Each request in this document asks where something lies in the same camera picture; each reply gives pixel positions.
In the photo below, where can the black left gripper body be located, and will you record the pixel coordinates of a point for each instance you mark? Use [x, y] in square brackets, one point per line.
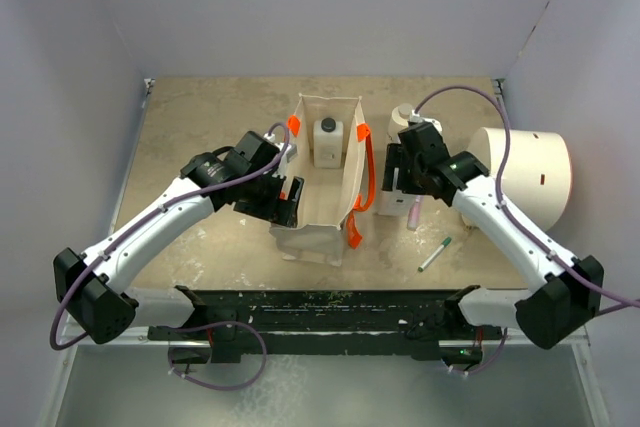
[261, 199]

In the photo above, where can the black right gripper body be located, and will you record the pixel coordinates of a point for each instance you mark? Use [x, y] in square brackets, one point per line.
[409, 179]

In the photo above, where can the canvas tote bag orange handles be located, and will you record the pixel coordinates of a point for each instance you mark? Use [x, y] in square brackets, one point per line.
[331, 197]

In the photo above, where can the large white lid jar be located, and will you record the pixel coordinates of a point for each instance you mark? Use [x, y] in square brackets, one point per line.
[399, 120]

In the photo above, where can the white bottle black cap front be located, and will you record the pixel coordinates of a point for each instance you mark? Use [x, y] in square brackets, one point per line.
[395, 202]

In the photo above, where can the white bottle black cap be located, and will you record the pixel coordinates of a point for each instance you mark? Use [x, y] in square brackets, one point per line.
[328, 136]
[395, 202]

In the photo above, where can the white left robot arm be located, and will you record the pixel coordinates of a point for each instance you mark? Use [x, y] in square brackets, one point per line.
[94, 286]

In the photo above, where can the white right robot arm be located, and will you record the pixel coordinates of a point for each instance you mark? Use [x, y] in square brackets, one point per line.
[562, 291]

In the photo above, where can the pink highlighter tube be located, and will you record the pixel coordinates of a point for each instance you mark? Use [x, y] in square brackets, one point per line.
[413, 219]

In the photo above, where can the green white marker pen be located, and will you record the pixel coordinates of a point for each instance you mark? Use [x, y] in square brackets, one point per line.
[435, 254]

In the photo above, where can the large white paper roll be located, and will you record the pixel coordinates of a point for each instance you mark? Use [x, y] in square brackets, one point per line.
[538, 176]

